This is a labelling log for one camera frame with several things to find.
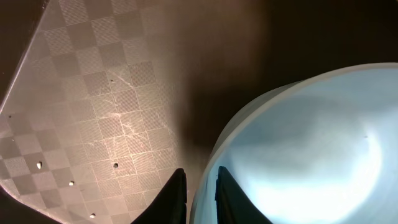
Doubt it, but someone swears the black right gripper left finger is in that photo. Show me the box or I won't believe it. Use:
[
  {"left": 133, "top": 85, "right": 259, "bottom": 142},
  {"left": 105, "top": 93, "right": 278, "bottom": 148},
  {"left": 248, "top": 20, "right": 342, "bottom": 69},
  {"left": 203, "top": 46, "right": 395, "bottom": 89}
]
[{"left": 131, "top": 168, "right": 187, "bottom": 224}]

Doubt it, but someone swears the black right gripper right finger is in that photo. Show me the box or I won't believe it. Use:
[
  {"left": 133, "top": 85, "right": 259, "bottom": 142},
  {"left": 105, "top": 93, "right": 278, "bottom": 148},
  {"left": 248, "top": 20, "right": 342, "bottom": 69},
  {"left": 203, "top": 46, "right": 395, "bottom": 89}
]
[{"left": 215, "top": 166, "right": 272, "bottom": 224}]

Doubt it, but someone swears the light blue bowl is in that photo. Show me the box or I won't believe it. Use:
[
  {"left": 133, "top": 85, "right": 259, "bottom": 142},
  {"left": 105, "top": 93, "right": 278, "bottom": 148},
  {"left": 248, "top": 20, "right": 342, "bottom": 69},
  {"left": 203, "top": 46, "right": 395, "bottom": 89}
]
[{"left": 190, "top": 63, "right": 397, "bottom": 223}]

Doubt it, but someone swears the brown plastic serving tray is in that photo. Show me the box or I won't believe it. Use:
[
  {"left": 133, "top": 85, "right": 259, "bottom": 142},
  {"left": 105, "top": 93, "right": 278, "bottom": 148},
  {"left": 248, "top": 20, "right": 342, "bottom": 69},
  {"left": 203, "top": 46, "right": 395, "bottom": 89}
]
[{"left": 0, "top": 0, "right": 398, "bottom": 224}]

